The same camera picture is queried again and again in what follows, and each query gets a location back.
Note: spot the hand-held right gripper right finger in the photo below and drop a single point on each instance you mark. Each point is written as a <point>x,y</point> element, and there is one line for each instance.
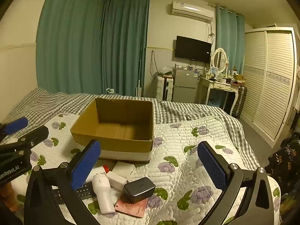
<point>212,166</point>

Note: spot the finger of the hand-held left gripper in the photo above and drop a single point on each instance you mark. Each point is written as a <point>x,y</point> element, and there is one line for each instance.
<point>37,134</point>
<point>16,124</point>

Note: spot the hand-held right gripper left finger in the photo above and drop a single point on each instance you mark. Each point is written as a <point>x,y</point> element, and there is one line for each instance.
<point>85,166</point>

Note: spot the white jar with red band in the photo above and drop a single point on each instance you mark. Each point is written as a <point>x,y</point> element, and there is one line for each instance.
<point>106,169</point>

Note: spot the black remote control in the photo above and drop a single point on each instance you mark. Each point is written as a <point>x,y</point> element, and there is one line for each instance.
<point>85,191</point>

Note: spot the white hand-held device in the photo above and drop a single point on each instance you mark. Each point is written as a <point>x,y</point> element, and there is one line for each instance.
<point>103,192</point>

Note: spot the small white box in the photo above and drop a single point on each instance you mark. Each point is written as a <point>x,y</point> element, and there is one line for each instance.
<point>117,180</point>

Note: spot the brown cardboard box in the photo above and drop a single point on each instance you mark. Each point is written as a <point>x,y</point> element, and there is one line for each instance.
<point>112,143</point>

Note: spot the dark grey case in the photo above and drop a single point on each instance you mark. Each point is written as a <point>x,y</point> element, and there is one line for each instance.
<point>138,189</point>

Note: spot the red patterned pouch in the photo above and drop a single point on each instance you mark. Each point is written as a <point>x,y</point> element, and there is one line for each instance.
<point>133,209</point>

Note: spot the person's left hand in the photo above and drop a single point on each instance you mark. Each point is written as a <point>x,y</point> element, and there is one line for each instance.
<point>7,194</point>

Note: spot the floral white quilt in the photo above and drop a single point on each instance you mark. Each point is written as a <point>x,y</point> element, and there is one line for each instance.
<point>182,187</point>

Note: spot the blue bin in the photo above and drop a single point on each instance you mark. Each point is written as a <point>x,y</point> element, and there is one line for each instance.
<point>214,102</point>

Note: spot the dark suitcase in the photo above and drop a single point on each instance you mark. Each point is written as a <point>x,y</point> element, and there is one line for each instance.
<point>240,100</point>

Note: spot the person's dark printed clothing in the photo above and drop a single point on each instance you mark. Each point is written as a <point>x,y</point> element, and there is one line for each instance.
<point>286,157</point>

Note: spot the white dressing table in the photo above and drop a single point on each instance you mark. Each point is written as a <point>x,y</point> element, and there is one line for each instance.
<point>219,86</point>

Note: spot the grey small fridge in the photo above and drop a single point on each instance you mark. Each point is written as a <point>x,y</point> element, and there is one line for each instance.
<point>184,86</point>

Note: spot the white suitcase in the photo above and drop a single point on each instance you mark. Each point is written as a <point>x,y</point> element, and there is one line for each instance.
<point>164,88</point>

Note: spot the white flat mop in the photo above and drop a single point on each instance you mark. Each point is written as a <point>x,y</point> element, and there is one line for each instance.
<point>140,89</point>

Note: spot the white louvred wardrobe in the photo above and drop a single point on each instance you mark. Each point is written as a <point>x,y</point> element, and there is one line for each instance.
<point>269,79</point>

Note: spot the clutter on white suitcase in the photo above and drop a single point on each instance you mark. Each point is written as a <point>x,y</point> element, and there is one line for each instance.
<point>166,71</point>

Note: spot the white oval mirror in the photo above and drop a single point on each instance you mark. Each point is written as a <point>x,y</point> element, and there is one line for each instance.
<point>219,59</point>

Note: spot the hanging white cloth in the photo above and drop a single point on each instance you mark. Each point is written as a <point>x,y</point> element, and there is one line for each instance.
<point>297,86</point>

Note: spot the narrow light teal curtain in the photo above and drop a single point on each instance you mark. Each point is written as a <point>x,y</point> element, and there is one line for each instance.
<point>230,39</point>

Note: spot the air conditioner pipe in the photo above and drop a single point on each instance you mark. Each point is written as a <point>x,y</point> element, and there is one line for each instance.
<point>210,32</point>

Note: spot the white air conditioner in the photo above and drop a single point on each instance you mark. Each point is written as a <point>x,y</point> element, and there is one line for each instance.
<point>192,10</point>

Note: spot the black wall television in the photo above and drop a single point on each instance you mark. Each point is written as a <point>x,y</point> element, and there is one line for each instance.
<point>193,49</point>

